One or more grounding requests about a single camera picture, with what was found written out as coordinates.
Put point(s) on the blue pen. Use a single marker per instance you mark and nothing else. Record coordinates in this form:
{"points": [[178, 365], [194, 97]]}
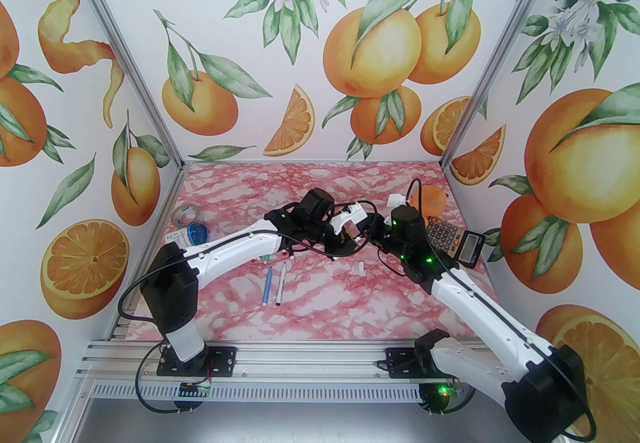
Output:
{"points": [[267, 286]]}

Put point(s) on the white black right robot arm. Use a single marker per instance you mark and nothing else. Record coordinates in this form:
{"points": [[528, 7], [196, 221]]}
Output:
{"points": [[490, 316]]}

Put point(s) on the orange plush toy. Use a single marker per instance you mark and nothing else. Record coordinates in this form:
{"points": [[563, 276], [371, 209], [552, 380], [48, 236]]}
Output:
{"points": [[430, 201]]}

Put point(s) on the grey desk calculator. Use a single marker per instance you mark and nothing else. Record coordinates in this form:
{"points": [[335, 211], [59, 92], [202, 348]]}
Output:
{"points": [[452, 236]]}

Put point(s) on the pink marble pattern mat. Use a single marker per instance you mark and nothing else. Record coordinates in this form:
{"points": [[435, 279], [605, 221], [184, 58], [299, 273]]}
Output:
{"points": [[325, 326]]}

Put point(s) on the white bottle blue cap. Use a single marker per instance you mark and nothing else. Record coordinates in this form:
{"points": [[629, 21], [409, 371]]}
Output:
{"points": [[182, 237]]}

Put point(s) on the clear tape roll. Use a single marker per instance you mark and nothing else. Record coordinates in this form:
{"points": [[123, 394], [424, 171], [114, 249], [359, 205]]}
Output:
{"points": [[175, 217]]}

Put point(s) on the perforated metal strip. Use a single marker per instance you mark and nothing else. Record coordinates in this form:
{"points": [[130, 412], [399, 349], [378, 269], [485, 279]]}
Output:
{"points": [[300, 391]]}

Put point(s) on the small circuit board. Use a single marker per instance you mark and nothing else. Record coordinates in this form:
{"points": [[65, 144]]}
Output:
{"points": [[447, 391], [192, 388]]}

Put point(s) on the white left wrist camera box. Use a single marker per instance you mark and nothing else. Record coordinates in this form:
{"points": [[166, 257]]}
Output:
{"points": [[350, 217]]}

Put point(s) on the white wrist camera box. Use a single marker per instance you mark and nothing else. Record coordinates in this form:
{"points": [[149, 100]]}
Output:
{"points": [[350, 217], [397, 201]]}

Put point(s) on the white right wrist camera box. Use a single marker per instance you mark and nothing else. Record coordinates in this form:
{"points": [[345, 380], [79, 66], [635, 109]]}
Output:
{"points": [[397, 201]]}

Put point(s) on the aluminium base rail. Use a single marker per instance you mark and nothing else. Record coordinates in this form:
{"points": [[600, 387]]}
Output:
{"points": [[310, 361]]}

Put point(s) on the aluminium frame post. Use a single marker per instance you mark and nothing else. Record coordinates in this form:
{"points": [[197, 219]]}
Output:
{"points": [[498, 56], [125, 56]]}

